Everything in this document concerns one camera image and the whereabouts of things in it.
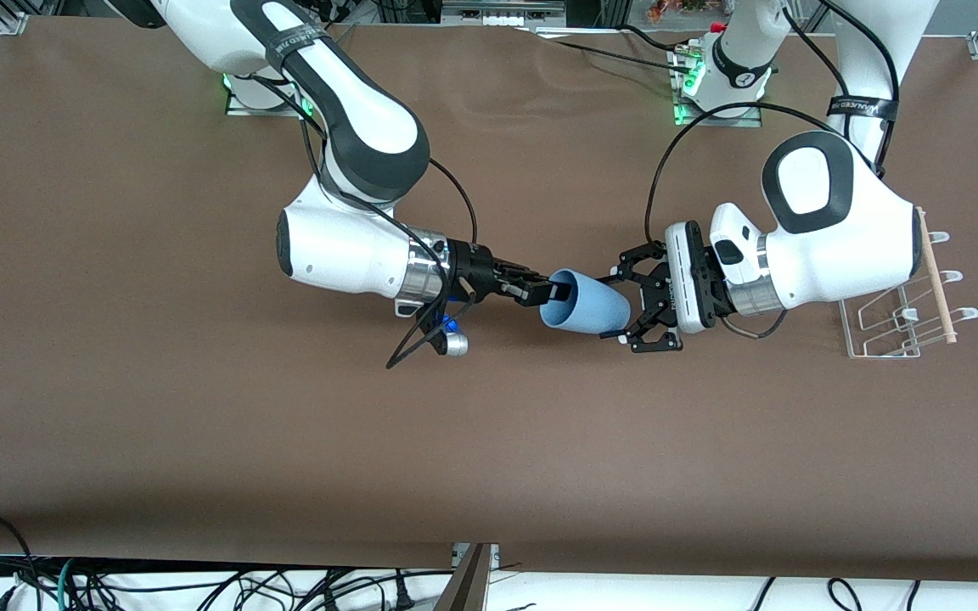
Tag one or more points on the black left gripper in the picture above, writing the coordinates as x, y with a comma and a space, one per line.
657, 293

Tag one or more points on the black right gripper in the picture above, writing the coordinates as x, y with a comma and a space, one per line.
474, 265

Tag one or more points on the blue plastic cup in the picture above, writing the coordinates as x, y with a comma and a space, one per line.
595, 310

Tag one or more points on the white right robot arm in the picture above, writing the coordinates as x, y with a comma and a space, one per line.
345, 246

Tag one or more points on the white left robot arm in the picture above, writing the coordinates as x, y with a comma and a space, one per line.
837, 246

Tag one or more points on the brown table cover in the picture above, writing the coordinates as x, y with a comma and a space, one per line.
489, 441

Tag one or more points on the white power strip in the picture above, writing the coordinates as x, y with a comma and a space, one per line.
502, 17

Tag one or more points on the wooden dowel rod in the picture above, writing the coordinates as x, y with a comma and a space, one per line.
936, 271

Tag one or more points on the orange background object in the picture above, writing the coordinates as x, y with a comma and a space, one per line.
680, 8

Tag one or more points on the dark angled bar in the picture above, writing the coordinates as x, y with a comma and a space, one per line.
465, 585

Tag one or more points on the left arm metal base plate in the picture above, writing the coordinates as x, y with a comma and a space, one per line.
748, 121

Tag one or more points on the grey metal table bracket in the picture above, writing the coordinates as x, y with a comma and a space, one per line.
494, 556

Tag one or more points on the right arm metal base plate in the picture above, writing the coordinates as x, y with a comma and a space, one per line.
238, 106

